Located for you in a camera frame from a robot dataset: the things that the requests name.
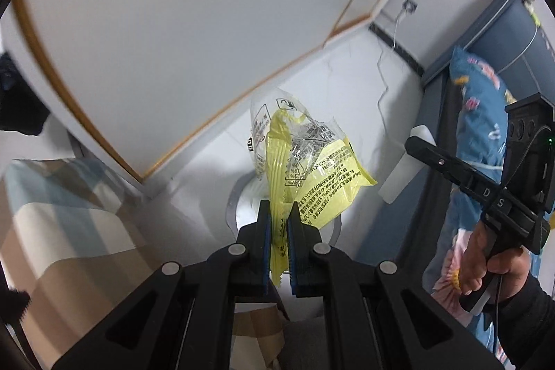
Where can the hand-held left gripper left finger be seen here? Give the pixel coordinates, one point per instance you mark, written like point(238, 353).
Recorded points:
point(266, 231)

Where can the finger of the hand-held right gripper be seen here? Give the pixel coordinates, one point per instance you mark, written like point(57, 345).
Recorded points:
point(438, 159)

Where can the clear printed wrapper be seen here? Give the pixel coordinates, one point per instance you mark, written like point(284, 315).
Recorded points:
point(264, 136)

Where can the white wardrobe with wooden trim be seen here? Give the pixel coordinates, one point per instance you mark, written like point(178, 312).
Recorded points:
point(151, 27)

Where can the checked blanket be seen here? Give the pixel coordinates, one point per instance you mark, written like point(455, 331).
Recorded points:
point(65, 231)

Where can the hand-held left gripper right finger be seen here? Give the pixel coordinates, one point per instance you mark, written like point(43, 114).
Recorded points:
point(292, 248)

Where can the person's right hand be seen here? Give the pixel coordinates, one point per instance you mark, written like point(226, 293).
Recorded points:
point(509, 270)

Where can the wall socket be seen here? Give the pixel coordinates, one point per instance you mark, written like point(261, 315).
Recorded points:
point(410, 5)

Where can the white rolled paper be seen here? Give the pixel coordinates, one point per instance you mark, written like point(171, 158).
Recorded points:
point(403, 175)

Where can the person's right forearm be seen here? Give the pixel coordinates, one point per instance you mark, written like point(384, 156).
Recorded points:
point(533, 322)

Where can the black hanging coat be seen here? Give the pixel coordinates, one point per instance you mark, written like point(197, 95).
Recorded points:
point(17, 105)

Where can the yellow printed wrapper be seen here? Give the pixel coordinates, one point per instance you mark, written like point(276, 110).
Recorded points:
point(329, 179)

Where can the blue padded headboard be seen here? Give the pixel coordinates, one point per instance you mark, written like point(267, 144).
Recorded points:
point(516, 36)

